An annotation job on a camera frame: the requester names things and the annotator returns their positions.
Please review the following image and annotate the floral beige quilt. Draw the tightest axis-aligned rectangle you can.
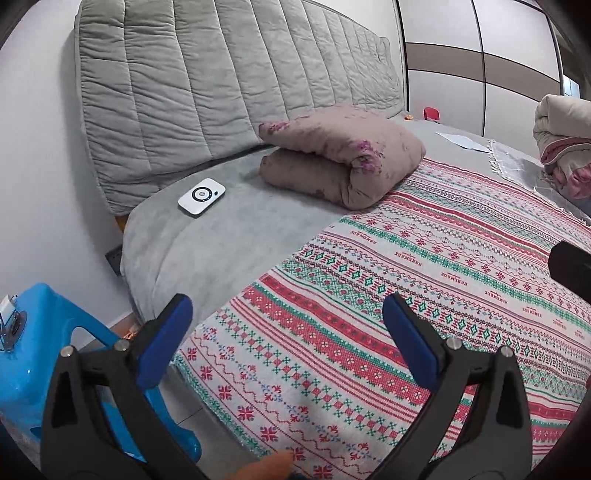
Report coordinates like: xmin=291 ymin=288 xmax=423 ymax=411
xmin=257 ymin=105 xmax=427 ymax=210

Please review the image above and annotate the white fringed cloth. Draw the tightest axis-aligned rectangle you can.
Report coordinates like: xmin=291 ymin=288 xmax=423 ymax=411
xmin=487 ymin=140 xmax=591 ymax=227

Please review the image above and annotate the blue plastic stool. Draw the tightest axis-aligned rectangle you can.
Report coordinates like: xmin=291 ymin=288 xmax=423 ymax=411
xmin=0 ymin=282 xmax=202 ymax=467

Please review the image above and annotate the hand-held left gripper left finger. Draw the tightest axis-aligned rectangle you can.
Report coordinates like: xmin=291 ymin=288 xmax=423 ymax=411
xmin=41 ymin=292 xmax=206 ymax=480

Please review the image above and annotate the white wardrobe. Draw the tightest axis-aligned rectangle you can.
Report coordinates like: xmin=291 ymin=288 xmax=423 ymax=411
xmin=396 ymin=0 xmax=570 ymax=141

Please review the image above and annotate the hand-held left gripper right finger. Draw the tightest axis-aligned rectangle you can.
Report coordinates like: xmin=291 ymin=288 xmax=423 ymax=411
xmin=368 ymin=292 xmax=535 ymax=480

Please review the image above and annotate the orange cloth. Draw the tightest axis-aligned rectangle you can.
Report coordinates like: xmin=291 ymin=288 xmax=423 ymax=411
xmin=238 ymin=451 xmax=294 ymax=480

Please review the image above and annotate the white paper sheet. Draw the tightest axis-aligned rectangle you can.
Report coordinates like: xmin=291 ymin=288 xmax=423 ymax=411
xmin=435 ymin=131 xmax=494 ymax=153

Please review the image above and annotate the wall socket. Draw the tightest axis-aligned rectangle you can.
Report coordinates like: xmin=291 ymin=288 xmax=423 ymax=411
xmin=105 ymin=246 xmax=124 ymax=277

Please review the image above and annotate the folded pink quilt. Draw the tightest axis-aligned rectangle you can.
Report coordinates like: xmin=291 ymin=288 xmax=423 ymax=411
xmin=541 ymin=138 xmax=591 ymax=200

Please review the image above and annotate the red green patterned blanket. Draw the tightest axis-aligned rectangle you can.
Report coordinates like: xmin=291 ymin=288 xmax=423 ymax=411
xmin=170 ymin=158 xmax=591 ymax=480

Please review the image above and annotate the folded cream quilt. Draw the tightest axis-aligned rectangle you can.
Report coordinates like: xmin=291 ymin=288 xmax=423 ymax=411
xmin=532 ymin=94 xmax=591 ymax=163

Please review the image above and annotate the grey quilted headboard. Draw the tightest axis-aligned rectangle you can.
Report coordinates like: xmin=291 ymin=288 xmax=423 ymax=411
xmin=74 ymin=0 xmax=404 ymax=217

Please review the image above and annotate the grey bed sheet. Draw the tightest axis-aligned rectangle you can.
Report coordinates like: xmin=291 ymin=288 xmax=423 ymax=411
xmin=120 ymin=117 xmax=497 ymax=326

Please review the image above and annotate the white round-button device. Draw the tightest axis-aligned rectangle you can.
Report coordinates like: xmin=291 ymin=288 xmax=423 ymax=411
xmin=178 ymin=178 xmax=227 ymax=217

